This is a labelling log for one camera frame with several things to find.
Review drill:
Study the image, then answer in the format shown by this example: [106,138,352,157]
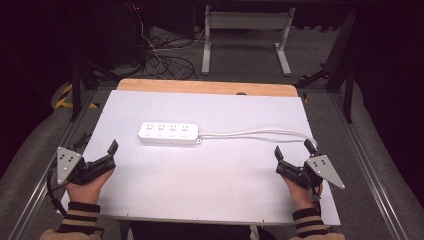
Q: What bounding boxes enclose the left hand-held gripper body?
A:
[55,146,118,186]

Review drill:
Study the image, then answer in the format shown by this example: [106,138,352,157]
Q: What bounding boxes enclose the aluminium floor rail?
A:
[5,89,98,240]
[328,94,412,240]

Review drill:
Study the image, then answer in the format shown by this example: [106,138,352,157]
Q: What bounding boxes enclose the person's right hand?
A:
[281,175,324,211]

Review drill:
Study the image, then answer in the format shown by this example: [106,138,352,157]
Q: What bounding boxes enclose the yellow black hazard tape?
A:
[54,83,101,110]

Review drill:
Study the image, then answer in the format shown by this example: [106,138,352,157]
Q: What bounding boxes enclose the white board sheet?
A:
[60,89,342,227]

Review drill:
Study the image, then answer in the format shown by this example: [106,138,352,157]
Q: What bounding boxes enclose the black metal stand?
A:
[64,58,116,123]
[294,9,358,125]

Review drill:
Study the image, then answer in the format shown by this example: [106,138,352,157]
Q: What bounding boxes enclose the white metal table frame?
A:
[201,4,297,77]

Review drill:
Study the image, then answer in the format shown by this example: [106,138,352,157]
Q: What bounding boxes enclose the white power strip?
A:
[138,121,203,146]

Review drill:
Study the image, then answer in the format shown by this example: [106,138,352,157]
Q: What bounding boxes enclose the tangle of floor cables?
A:
[128,2,206,81]

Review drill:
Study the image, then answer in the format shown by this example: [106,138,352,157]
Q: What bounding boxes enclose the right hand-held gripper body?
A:
[275,154,346,191]

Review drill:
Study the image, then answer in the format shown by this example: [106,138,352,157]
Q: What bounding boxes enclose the person's dark trousers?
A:
[127,221,278,240]

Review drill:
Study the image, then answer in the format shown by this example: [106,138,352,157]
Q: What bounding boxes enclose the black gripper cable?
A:
[310,185,323,215]
[45,159,68,215]

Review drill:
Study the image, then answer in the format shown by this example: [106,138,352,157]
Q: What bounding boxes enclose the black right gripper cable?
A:
[310,185,323,215]

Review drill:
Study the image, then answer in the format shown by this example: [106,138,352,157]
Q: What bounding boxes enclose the white power strip cable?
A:
[199,128,318,148]

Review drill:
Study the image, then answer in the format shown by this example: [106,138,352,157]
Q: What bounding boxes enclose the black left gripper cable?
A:
[45,159,68,215]

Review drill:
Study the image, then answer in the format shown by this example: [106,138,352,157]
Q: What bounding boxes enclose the person's left hand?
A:
[65,167,116,205]

